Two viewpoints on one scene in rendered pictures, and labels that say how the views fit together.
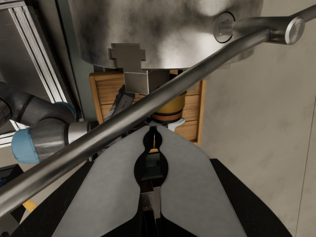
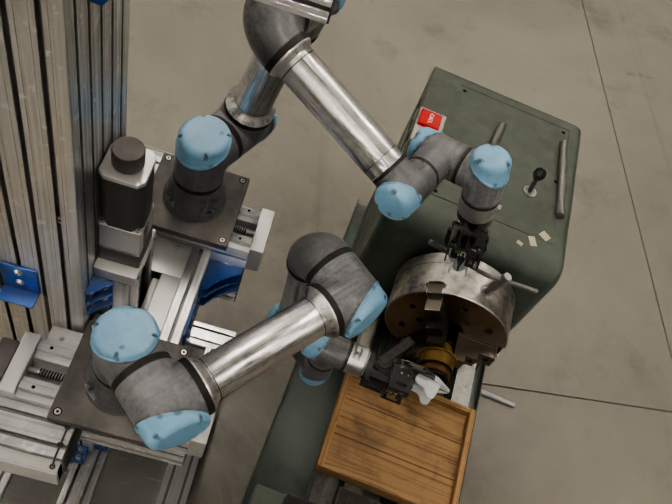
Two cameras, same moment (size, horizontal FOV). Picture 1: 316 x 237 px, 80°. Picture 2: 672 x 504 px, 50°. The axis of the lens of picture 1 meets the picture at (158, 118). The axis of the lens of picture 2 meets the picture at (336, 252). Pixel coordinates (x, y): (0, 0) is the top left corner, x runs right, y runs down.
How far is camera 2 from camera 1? 157 cm
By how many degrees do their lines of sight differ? 65
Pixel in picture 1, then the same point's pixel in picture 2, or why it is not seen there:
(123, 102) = (405, 342)
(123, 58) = (432, 288)
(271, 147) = not seen: outside the picture
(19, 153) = not seen: hidden behind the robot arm
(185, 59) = (465, 293)
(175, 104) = (446, 357)
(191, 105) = (449, 454)
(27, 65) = not seen: hidden behind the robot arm
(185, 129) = (435, 486)
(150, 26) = (451, 276)
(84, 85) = (280, 439)
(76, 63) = (287, 406)
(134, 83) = (432, 305)
